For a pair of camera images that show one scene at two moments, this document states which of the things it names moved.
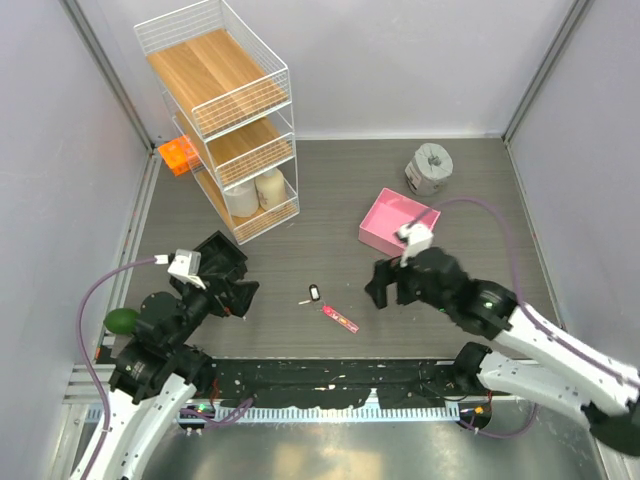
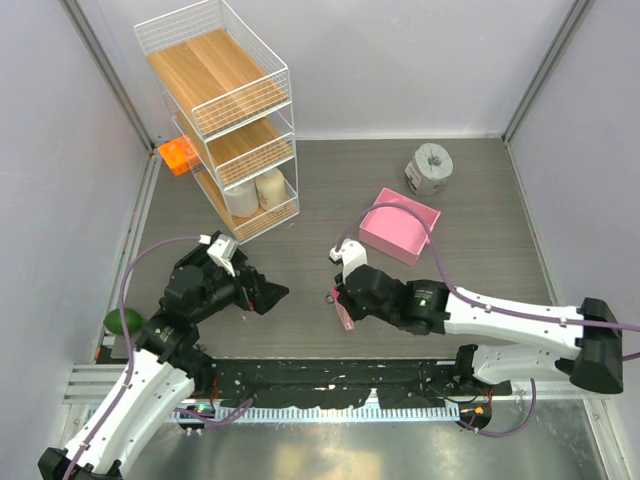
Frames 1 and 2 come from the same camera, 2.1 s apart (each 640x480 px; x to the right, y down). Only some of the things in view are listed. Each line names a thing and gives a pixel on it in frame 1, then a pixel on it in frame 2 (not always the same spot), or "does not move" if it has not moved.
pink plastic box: (389, 214) does not move
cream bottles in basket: (243, 200) does not move
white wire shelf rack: (228, 97) does not move
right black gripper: (384, 269) → (355, 312)
